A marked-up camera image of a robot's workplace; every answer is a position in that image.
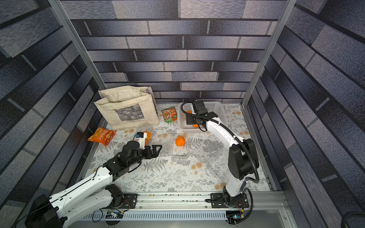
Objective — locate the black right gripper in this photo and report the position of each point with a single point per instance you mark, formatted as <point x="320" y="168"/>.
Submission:
<point x="199" y="118"/>

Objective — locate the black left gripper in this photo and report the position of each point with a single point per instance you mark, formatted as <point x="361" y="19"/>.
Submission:
<point x="155" y="154"/>

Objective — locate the orange fruit two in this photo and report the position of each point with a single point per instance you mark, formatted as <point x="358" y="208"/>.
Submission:
<point x="180" y="141"/>

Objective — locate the orange fruit five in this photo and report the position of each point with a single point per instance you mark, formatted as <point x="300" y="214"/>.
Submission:
<point x="147" y="135"/>

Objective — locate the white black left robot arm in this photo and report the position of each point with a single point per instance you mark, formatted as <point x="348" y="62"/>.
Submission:
<point x="95" y="192"/>

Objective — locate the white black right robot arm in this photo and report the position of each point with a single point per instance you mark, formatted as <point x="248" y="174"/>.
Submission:
<point x="242" y="154"/>

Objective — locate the white plastic perforated basket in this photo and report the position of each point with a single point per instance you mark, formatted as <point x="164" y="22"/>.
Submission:
<point x="211" y="106"/>

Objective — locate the green red snack packet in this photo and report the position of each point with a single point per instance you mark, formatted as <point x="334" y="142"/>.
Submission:
<point x="169" y="115"/>

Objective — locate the floral patterned table cloth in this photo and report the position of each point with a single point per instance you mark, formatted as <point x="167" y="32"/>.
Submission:
<point x="167" y="173"/>

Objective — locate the orange red snack bag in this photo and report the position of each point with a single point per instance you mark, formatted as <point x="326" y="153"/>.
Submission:
<point x="103" y="136"/>

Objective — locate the cream Monet canvas tote bag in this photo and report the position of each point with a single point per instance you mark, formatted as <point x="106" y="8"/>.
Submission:
<point x="128" y="107"/>

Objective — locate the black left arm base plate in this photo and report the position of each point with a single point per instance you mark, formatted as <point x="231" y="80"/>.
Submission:
<point x="126" y="202"/>

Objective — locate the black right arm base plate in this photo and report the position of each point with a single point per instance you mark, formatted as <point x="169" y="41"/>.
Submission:
<point x="224" y="200"/>

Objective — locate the aluminium front rail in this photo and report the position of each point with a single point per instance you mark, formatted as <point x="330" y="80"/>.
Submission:
<point x="186" y="201"/>

